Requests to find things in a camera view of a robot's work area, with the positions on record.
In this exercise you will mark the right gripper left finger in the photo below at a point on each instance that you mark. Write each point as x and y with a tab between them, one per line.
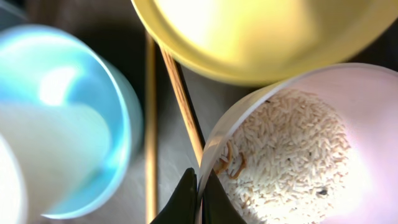
181	207

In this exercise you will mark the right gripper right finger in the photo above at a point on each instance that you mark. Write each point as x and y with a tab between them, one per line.
217	208

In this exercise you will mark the rice leftovers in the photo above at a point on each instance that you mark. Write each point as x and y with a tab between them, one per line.
287	162

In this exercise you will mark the white paper cup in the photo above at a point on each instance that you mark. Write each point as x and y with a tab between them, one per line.
47	152

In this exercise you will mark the blue bowl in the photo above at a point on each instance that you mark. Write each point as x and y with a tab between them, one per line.
47	66

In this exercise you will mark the right wooden chopstick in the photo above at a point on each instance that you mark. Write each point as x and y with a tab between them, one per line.
185	104

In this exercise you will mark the wooden chopstick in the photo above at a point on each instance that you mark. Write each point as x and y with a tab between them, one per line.
150	142
185	104

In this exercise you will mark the left wooden chopstick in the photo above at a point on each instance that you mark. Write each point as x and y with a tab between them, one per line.
150	142

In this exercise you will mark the yellow plate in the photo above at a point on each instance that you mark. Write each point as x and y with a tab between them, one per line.
253	42

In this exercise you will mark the brown serving tray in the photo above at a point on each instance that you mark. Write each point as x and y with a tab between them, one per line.
113	30

